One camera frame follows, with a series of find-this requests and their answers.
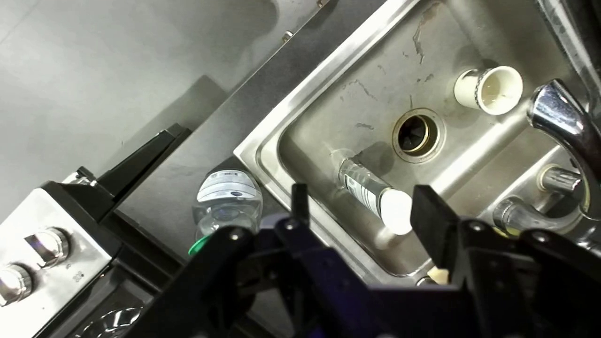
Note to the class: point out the stainless steel sink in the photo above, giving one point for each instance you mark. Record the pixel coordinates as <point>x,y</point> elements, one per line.
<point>375,95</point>

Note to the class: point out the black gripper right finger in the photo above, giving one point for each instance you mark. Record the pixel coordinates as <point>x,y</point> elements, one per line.
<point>437,226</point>

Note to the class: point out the chrome kitchen faucet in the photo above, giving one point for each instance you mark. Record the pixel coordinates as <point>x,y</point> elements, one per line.
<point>563,115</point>

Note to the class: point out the clear dish soap bottle green cap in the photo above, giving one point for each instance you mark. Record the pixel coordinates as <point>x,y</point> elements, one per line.
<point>227,200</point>

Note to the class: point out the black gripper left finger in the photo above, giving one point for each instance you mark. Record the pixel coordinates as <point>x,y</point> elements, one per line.
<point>300,207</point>

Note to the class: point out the white cup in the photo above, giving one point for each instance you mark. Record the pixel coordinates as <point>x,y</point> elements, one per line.
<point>494,87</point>

